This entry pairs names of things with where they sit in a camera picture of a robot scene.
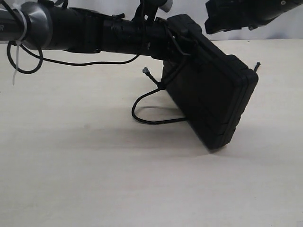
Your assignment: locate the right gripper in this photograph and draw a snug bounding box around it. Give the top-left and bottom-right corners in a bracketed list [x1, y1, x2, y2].
[204, 0, 285, 34]

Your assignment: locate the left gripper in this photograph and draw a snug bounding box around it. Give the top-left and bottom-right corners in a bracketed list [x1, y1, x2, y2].
[101, 16, 180, 59]

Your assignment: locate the black braided rope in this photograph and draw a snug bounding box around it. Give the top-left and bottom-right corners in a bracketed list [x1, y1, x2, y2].
[132, 61, 261, 126]

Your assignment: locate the black plastic carrying case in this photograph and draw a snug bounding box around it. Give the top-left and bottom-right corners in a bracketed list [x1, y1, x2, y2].
[167, 14, 258, 150]

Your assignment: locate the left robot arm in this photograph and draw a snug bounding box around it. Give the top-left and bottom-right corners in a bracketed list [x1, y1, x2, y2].
[0, 0, 176, 60]

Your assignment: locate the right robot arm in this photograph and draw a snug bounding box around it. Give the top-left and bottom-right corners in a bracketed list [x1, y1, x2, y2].
[205, 0, 303, 35]

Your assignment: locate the white zip tie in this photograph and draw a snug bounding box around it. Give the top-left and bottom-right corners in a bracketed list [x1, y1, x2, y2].
[12, 2, 27, 85]

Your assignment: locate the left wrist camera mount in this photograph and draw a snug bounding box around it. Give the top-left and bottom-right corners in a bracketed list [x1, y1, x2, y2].
[132, 0, 173, 26]

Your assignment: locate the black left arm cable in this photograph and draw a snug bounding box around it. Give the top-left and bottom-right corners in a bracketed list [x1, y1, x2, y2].
[6, 40, 140, 74]

